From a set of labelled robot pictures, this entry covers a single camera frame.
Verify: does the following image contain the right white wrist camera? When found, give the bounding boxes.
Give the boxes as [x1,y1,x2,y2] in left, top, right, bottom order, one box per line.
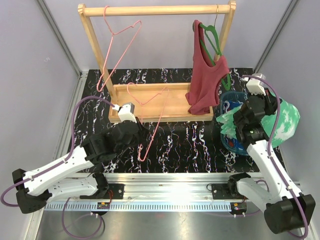
[242,77,266,96]

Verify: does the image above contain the wooden clothes rack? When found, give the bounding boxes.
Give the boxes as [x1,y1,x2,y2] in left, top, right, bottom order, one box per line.
[78,0,236,123]

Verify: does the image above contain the purple cable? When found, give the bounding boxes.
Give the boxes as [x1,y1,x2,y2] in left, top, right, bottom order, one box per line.
[0,96,118,238]
[241,74,310,238]

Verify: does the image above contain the green patterned garment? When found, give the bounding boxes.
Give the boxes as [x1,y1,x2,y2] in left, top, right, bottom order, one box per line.
[216,100,300,148]

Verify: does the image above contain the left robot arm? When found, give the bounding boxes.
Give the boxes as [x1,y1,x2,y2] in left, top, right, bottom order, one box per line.
[12,120,149,214]

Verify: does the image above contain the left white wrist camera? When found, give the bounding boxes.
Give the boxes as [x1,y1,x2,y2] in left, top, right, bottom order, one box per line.
[112,102,137,123]

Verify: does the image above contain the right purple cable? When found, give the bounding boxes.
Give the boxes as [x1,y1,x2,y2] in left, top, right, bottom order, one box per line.
[241,74,310,238]

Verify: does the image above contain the teal transparent plastic bin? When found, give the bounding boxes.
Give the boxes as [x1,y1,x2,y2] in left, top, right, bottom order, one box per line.
[220,91,248,156]

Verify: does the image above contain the blue patterned trousers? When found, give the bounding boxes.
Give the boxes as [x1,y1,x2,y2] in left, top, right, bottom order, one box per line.
[223,100,244,150]

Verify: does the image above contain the maroon tank top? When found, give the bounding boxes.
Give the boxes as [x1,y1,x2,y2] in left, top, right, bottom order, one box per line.
[185,20,230,115]

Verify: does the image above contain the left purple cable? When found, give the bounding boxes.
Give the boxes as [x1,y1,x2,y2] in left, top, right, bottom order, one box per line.
[0,96,118,238]

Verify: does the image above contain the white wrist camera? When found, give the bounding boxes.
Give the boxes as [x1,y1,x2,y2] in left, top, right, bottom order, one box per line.
[242,77,266,96]
[112,102,137,123]

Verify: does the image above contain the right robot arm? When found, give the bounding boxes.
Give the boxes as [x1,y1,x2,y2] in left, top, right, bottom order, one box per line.
[226,93,316,234]

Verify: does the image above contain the green plastic hanger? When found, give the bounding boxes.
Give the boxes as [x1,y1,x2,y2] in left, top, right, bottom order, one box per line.
[199,15,231,91]

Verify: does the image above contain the pink wire hanger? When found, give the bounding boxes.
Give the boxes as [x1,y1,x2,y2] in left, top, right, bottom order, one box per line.
[126,82,170,162]
[96,5,143,92]

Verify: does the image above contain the aluminium mounting rail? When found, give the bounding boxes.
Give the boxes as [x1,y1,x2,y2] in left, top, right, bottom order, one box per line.
[33,172,307,212]

